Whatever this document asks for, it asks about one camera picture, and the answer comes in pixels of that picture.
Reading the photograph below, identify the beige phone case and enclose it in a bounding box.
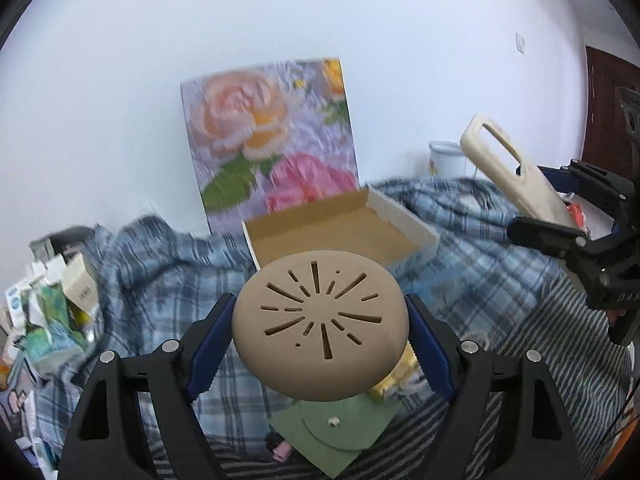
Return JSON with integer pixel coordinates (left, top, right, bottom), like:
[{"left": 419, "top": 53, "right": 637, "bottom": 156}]
[{"left": 460, "top": 114, "right": 577, "bottom": 229}]

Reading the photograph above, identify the gold blue cigarette pack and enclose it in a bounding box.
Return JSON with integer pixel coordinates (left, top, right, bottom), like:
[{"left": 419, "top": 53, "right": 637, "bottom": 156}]
[{"left": 367, "top": 344, "right": 427, "bottom": 402}]

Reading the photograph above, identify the black hair ties pink card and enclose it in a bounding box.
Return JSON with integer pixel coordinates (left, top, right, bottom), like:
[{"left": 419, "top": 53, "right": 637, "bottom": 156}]
[{"left": 265, "top": 432, "right": 293, "bottom": 463}]

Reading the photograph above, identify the green snap pouch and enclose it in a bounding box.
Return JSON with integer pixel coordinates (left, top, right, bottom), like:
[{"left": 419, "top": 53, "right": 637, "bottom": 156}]
[{"left": 270, "top": 393, "right": 401, "bottom": 479}]

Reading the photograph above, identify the tan round vented pad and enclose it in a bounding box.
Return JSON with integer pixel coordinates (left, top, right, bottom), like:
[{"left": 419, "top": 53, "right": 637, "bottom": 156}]
[{"left": 232, "top": 250, "right": 409, "bottom": 402}]

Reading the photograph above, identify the dark wooden door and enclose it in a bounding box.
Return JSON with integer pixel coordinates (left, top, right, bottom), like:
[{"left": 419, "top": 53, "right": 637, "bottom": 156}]
[{"left": 582, "top": 47, "right": 639, "bottom": 180}]

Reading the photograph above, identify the black white striped cloth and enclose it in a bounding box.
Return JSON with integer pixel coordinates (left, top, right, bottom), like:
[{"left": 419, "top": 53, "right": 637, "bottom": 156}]
[{"left": 150, "top": 268, "right": 634, "bottom": 480}]

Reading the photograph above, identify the cartoon print bag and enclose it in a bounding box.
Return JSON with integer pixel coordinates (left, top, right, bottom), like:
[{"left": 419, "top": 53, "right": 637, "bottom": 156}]
[{"left": 1, "top": 353, "right": 40, "bottom": 468}]

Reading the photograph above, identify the white enamel mug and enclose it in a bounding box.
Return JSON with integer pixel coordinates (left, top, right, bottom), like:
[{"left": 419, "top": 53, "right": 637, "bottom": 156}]
[{"left": 428, "top": 141, "right": 466, "bottom": 179}]

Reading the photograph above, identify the pile of small boxes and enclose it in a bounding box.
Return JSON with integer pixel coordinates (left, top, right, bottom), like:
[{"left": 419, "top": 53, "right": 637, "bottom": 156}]
[{"left": 1, "top": 226, "right": 99, "bottom": 379}]

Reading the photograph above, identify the blue plaid shirt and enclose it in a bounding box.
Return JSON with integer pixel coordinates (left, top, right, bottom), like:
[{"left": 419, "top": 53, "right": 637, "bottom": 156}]
[{"left": 37, "top": 178, "right": 582, "bottom": 460}]

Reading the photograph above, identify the cardboard box with floral lid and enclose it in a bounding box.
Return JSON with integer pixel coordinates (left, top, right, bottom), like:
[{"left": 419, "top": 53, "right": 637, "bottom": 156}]
[{"left": 179, "top": 57, "right": 443, "bottom": 281}]

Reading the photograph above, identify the white wall switch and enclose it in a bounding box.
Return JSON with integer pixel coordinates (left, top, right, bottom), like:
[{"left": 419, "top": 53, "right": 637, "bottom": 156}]
[{"left": 515, "top": 32, "right": 526, "bottom": 54}]

